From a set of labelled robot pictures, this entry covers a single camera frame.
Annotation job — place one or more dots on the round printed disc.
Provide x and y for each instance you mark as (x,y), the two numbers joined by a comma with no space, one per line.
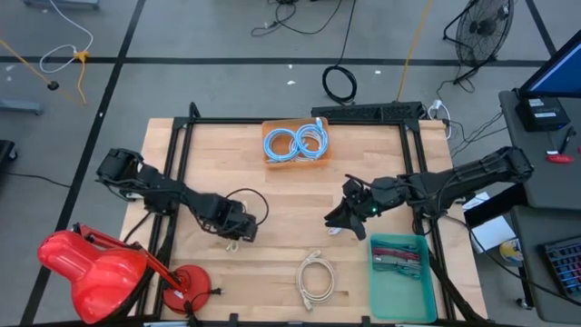
(511,252)

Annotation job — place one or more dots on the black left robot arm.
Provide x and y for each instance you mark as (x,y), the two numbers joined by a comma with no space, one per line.
(150,186)

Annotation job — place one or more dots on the green plastic bin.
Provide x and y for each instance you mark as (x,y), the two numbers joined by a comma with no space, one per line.
(399,295)

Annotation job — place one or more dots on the backlit keyboard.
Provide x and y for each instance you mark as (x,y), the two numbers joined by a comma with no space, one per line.
(565,265)

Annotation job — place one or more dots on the orange plastic bin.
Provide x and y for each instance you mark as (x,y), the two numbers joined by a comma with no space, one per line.
(297,165)

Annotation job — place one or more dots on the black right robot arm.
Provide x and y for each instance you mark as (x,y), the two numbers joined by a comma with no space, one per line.
(476,175)

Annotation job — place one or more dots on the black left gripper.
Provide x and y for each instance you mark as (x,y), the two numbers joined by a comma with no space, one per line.
(218,211)

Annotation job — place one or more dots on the small black computer box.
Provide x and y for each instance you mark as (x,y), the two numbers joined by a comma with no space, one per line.
(542,113)

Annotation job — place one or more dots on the grey side desk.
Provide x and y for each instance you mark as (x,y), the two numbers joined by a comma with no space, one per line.
(558,222)
(554,191)

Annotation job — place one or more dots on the black wheeled base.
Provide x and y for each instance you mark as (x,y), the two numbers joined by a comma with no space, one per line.
(5,152)

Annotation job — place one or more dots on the computer monitor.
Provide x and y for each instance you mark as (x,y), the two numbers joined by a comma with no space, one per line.
(560,72)

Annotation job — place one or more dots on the white paper sheet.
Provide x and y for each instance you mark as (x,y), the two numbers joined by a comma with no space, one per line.
(492,234)

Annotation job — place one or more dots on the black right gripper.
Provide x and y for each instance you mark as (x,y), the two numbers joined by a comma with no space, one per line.
(377,195)

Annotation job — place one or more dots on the red desk lamp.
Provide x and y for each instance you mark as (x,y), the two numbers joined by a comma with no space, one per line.
(91,272)

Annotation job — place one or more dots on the black pen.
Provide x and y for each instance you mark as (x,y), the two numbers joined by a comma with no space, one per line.
(566,140)

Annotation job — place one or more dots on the black aluminium table frame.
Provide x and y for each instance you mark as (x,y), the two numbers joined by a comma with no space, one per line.
(410,126)

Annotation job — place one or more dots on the black floor fan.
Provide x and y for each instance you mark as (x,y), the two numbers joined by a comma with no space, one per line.
(483,27)

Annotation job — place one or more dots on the grey table foot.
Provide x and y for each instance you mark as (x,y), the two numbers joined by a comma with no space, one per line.
(18,107)

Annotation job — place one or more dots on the red desk gadget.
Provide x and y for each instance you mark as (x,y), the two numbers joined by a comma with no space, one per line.
(559,158)

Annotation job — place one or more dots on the white power plug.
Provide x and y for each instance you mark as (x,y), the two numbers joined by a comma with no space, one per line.
(436,105)

